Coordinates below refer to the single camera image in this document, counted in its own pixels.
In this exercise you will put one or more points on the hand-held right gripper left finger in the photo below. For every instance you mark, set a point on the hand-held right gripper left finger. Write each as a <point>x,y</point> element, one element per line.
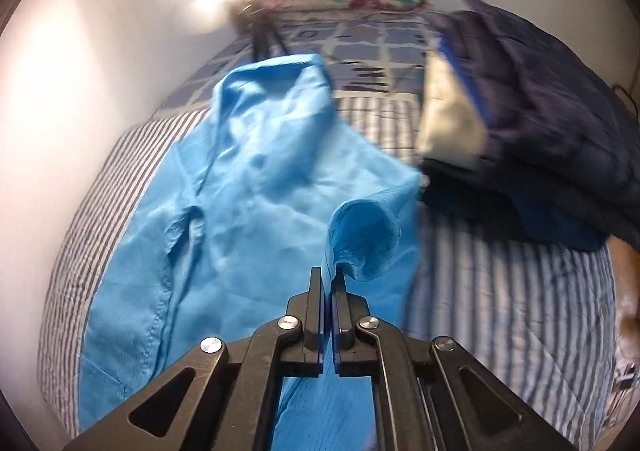
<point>314,311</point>

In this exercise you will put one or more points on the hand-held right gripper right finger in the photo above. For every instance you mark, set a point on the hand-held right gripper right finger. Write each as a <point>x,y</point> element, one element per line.
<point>341,316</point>

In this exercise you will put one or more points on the blue jacket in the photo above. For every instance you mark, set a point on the blue jacket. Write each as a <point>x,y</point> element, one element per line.
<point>240,191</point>

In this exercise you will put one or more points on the striped blanket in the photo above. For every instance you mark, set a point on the striped blanket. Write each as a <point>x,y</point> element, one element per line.
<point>500,306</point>

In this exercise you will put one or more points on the beige folded cloth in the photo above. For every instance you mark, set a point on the beige folded cloth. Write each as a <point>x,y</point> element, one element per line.
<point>445,131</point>

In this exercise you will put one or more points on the blue folded garment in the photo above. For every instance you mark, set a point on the blue folded garment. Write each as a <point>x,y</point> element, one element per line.
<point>550,221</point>

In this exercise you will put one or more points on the blue checkered bedsheet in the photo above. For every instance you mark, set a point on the blue checkered bedsheet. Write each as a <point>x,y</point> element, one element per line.
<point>360,51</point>

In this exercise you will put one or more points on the black tripod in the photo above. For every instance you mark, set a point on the black tripod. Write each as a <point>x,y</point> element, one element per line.
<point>260,41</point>

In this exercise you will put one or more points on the dark navy puffer jacket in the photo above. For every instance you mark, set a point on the dark navy puffer jacket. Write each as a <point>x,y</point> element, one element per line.
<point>550,131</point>

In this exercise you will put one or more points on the floral folded quilt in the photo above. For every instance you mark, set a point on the floral folded quilt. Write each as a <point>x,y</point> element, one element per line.
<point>370,1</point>

